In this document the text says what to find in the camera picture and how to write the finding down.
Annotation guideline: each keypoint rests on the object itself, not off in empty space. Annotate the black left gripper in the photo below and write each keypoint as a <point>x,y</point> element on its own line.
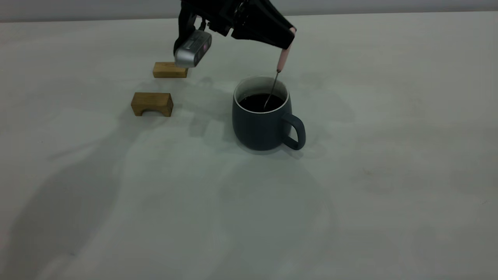
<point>225,13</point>

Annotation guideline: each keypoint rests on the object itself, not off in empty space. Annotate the dark grey ceramic cup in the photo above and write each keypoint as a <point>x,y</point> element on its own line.
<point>256,128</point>

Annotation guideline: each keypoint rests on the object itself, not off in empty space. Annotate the dark coffee liquid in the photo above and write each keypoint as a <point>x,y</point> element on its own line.
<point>253,103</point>

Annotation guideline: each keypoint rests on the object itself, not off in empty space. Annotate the flat rectangular wooden block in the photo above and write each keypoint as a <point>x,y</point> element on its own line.
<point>167,71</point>

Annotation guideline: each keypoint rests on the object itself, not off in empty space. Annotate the arched wooden block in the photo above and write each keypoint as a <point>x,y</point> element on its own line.
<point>151,101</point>

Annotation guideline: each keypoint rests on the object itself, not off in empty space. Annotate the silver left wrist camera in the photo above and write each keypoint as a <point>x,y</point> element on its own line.
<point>192,48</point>

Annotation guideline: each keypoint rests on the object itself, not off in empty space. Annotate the black left camera bracket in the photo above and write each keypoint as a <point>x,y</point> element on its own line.
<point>183,25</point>

